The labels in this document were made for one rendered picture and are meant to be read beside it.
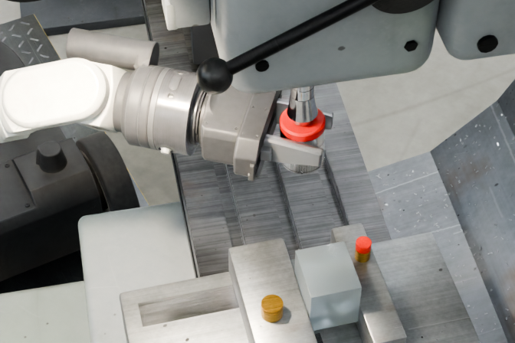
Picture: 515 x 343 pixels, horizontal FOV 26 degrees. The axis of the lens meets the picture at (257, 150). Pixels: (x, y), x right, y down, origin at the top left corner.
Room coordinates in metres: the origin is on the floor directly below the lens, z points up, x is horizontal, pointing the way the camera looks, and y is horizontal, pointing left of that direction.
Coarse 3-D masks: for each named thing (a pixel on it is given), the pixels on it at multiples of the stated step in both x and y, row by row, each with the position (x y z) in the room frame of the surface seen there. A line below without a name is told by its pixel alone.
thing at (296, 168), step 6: (324, 132) 0.79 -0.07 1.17; (318, 138) 0.78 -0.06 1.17; (324, 138) 0.79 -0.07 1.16; (312, 144) 0.78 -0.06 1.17; (318, 144) 0.78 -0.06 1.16; (324, 144) 0.79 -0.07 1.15; (324, 150) 0.79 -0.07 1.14; (324, 156) 0.79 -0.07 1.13; (282, 162) 0.79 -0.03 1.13; (288, 168) 0.78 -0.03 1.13; (294, 168) 0.78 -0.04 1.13; (300, 168) 0.77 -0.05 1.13; (306, 168) 0.77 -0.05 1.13; (312, 168) 0.78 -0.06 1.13; (318, 168) 0.78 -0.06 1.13
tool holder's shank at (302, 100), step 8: (296, 88) 0.79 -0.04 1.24; (304, 88) 0.79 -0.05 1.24; (312, 88) 0.79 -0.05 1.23; (296, 96) 0.79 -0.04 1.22; (304, 96) 0.79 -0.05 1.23; (312, 96) 0.79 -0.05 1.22; (288, 104) 0.80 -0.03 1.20; (296, 104) 0.79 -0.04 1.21; (304, 104) 0.79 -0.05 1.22; (312, 104) 0.79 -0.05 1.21; (288, 112) 0.79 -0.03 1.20; (296, 112) 0.79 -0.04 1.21; (304, 112) 0.78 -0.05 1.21; (312, 112) 0.79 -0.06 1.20; (296, 120) 0.78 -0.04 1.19; (304, 120) 0.78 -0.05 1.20; (312, 120) 0.79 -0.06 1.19
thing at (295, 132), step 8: (320, 112) 0.81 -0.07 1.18; (280, 120) 0.80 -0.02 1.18; (288, 120) 0.80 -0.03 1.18; (320, 120) 0.79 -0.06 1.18; (280, 128) 0.79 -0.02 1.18; (288, 128) 0.78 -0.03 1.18; (296, 128) 0.78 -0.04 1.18; (304, 128) 0.78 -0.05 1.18; (312, 128) 0.78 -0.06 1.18; (320, 128) 0.78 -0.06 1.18; (288, 136) 0.78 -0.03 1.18; (296, 136) 0.78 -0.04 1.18; (304, 136) 0.77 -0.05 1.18; (312, 136) 0.78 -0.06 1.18
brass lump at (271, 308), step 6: (264, 300) 0.64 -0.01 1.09; (270, 300) 0.64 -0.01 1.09; (276, 300) 0.64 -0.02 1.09; (282, 300) 0.64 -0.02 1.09; (264, 306) 0.63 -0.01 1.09; (270, 306) 0.63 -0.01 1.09; (276, 306) 0.63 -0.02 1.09; (282, 306) 0.63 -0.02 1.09; (264, 312) 0.62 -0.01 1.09; (270, 312) 0.62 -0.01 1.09; (276, 312) 0.62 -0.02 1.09; (282, 312) 0.63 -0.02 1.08; (264, 318) 0.62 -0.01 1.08; (270, 318) 0.62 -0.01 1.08; (276, 318) 0.62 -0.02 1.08
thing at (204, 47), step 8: (208, 24) 1.11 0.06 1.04; (192, 32) 1.11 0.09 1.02; (200, 32) 1.11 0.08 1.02; (208, 32) 1.11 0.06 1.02; (192, 40) 1.11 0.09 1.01; (200, 40) 1.11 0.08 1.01; (208, 40) 1.11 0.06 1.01; (192, 48) 1.11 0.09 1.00; (200, 48) 1.11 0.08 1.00; (208, 48) 1.11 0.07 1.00; (216, 48) 1.11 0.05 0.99; (192, 56) 1.11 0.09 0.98; (200, 56) 1.11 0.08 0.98; (208, 56) 1.11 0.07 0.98; (216, 56) 1.11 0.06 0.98
